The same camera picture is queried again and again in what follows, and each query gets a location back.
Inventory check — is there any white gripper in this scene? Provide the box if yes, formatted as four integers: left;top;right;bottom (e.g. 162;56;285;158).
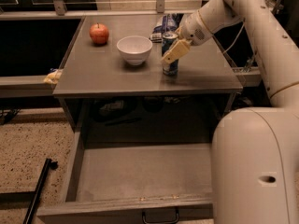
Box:
161;10;213;64

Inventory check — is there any redbull can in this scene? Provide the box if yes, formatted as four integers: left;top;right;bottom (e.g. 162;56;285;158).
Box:
162;31;178;76

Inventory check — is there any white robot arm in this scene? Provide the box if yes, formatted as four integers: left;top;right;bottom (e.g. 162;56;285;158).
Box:
162;0;299;224

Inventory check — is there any grey open drawer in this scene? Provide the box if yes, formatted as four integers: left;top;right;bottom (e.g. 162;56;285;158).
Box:
37;125;213;224

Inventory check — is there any blue chip bag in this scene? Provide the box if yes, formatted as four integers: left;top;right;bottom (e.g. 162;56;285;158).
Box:
149;13;183;43

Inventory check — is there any white bowl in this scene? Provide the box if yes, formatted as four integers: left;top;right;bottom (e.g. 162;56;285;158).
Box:
117;35;152;65

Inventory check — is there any grey cabinet table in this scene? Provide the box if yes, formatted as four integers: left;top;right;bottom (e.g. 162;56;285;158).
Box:
52;13;244;133

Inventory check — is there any red apple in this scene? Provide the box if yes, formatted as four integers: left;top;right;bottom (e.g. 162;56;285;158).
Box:
89;23;109;45

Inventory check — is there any yellow crumpled wrapper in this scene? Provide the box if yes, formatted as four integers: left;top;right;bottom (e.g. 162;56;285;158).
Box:
44;69;63;85

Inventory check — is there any black bar on floor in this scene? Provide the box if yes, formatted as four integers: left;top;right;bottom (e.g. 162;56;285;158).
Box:
22;158;58;224

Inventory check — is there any white cable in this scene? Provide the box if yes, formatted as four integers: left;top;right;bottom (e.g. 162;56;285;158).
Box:
222;21;246;56

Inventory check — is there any black drawer handle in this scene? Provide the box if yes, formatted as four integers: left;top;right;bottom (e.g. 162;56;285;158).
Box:
142;208;180;224

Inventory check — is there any grey metal rail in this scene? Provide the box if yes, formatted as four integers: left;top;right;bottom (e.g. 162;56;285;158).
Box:
0;76;55;98

